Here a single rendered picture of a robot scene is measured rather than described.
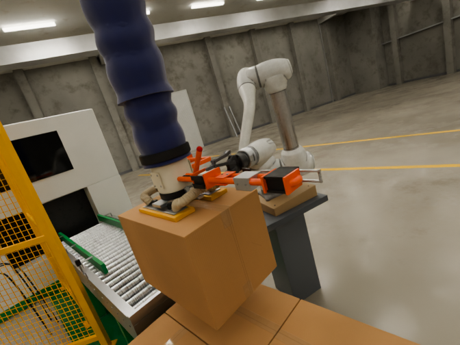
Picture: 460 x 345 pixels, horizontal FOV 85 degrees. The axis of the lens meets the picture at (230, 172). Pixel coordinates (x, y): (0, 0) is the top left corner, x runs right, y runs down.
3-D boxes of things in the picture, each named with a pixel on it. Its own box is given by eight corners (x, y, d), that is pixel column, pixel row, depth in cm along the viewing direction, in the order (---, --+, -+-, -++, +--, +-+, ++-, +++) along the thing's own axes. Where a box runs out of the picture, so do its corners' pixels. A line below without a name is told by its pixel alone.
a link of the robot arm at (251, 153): (261, 164, 111) (252, 169, 107) (246, 165, 118) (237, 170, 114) (255, 144, 109) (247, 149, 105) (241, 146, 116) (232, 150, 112)
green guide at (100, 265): (53, 242, 301) (50, 235, 299) (64, 237, 308) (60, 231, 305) (94, 280, 185) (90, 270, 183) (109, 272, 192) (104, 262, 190)
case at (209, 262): (144, 281, 136) (117, 215, 127) (200, 241, 162) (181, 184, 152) (217, 331, 93) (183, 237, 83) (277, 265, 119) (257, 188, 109)
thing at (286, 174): (263, 193, 72) (259, 177, 71) (278, 183, 77) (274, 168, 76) (288, 195, 66) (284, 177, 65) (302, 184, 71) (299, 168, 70)
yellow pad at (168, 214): (139, 212, 122) (135, 202, 121) (157, 203, 128) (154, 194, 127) (175, 222, 97) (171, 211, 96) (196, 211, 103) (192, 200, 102)
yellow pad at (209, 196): (172, 196, 134) (168, 187, 133) (187, 188, 140) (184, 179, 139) (211, 201, 109) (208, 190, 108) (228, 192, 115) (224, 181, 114)
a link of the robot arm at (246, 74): (234, 83, 142) (257, 75, 139) (232, 66, 153) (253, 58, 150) (241, 101, 152) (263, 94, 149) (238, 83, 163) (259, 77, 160)
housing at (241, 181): (235, 190, 82) (231, 178, 81) (248, 183, 87) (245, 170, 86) (250, 192, 77) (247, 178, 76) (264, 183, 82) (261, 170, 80)
